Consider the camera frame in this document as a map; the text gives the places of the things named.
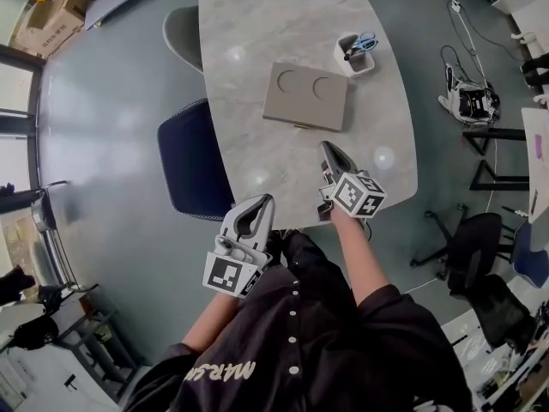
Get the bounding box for grey metal rack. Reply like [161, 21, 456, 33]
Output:
[55, 294, 145, 403]

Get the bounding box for large black framed window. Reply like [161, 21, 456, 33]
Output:
[0, 43, 45, 216]

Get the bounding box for black button shirt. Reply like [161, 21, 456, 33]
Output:
[122, 267, 475, 412]

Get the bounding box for person's left forearm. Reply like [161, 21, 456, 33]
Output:
[181, 289, 242, 354]

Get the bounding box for black desk frame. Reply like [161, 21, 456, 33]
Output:
[462, 127, 531, 193]

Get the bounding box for white and black device bundle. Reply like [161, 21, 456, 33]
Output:
[437, 45, 503, 127]

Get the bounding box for white power cable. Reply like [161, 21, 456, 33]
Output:
[383, 0, 501, 296]

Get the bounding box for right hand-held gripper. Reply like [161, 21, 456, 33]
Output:
[316, 140, 389, 223]

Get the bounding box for black trousers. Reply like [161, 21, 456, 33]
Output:
[268, 228, 345, 275]

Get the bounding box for black office chair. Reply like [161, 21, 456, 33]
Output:
[410, 203, 516, 294]
[464, 272, 538, 354]

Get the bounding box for chrome metal stand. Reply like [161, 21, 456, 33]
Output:
[30, 179, 100, 294]

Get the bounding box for cardboard box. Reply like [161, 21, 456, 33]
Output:
[8, 0, 89, 60]

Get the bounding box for grey shell chair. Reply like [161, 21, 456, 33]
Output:
[162, 5, 205, 75]

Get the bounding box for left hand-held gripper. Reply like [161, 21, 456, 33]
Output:
[202, 193, 276, 300]

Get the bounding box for person's right forearm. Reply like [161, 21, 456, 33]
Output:
[329, 206, 402, 312]

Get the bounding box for beige tray with round recesses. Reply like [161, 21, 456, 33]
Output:
[262, 61, 350, 131]

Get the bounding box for white pen holder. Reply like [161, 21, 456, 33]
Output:
[334, 33, 376, 79]

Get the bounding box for dark blue chair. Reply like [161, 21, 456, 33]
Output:
[156, 97, 237, 223]

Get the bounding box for blue scissors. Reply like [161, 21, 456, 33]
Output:
[353, 31, 381, 54]

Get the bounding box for blue office chair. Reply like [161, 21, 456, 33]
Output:
[511, 218, 549, 289]

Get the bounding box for black bag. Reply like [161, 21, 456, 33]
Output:
[8, 314, 61, 353]

